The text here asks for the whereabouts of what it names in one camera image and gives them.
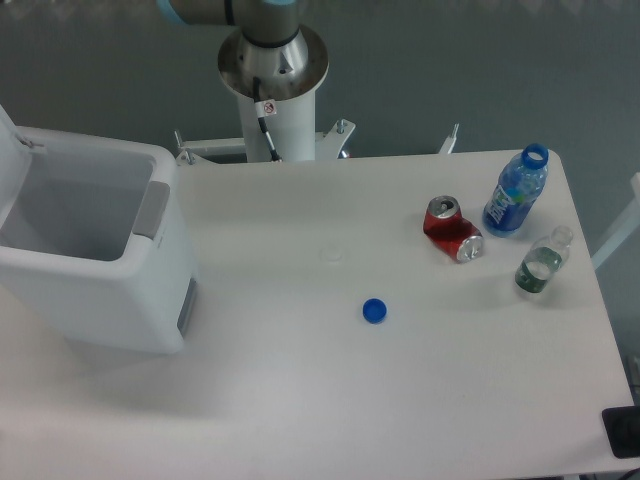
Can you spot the white trash can body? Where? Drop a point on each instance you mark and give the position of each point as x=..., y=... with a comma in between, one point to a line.
x=96, y=243

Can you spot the white trash can lid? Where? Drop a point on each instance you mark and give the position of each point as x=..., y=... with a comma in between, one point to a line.
x=15, y=162

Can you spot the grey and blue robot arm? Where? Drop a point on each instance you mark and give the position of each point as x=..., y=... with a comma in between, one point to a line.
x=269, y=55

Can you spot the white bottle cap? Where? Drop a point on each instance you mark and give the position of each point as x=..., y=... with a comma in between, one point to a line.
x=331, y=253

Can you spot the blue bottle cap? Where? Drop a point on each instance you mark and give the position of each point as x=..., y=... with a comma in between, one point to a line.
x=374, y=311

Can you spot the crushed red soda can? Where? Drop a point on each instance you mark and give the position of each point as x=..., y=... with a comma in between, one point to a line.
x=445, y=225

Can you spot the blue plastic drink bottle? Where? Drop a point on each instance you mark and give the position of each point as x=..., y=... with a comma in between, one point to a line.
x=519, y=185

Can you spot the clear bottle with green label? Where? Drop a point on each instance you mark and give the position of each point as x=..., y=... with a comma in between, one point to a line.
x=544, y=259

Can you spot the black device at table edge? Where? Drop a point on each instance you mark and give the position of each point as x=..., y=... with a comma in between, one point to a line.
x=622, y=428

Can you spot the white metal base frame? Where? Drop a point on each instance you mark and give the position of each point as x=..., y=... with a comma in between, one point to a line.
x=328, y=145

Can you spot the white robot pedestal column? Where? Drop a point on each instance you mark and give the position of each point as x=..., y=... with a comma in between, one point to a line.
x=292, y=129

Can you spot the white post at right edge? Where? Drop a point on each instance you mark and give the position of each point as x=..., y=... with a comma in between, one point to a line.
x=625, y=224

